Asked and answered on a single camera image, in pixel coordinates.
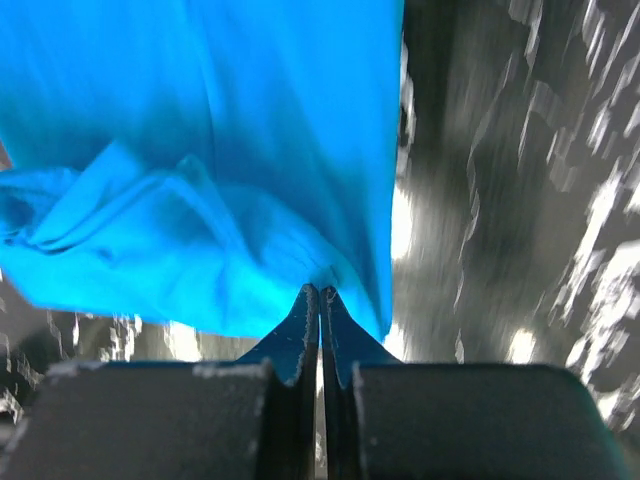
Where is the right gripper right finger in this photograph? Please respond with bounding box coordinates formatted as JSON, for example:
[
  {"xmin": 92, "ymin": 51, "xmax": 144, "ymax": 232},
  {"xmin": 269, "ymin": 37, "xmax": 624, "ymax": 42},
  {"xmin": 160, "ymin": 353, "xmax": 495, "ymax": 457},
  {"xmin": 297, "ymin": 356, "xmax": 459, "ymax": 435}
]
[{"xmin": 319, "ymin": 288, "xmax": 625, "ymax": 479}]

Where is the bright blue t shirt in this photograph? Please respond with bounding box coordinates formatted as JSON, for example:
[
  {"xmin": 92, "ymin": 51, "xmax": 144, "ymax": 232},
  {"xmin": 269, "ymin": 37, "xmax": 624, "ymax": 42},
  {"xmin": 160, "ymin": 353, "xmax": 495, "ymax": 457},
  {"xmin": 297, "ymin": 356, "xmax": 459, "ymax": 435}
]
[{"xmin": 1, "ymin": 1, "xmax": 404, "ymax": 340}]

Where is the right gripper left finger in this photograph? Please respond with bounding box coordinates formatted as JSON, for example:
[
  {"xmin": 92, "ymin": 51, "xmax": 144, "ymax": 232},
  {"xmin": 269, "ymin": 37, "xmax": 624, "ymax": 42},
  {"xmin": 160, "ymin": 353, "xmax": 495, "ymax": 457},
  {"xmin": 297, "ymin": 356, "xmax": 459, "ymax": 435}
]
[{"xmin": 1, "ymin": 285, "xmax": 319, "ymax": 479}]

